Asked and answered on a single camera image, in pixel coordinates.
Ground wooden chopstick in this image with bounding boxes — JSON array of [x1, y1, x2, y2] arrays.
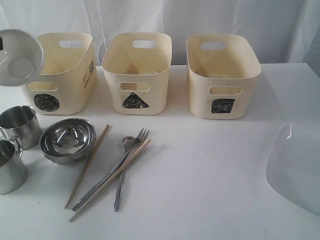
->
[[64, 124, 110, 209], [69, 138, 152, 223]]

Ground steel bowls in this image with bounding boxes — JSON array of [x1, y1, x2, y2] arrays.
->
[[39, 118, 97, 166]]

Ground steel mug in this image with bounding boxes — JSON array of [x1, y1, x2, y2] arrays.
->
[[0, 105, 43, 150], [0, 136, 28, 195]]

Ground steel mug front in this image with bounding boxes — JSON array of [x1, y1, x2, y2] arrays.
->
[[0, 136, 28, 195]]

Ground steel fork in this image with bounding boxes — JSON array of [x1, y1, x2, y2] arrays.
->
[[72, 128, 150, 212]]

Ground steel spoon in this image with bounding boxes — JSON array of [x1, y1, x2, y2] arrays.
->
[[113, 136, 135, 212]]

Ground cream bin triangle mark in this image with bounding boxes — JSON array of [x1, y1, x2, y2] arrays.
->
[[101, 32, 172, 115]]

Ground cream bin square mark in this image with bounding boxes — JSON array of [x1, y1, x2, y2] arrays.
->
[[186, 33, 262, 120]]

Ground cream bin circle mark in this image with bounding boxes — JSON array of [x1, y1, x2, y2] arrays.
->
[[22, 32, 97, 115]]

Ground white square plate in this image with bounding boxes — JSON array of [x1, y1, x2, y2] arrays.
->
[[265, 122, 320, 217]]

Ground white backdrop curtain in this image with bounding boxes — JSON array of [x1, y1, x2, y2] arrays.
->
[[0, 0, 320, 73]]

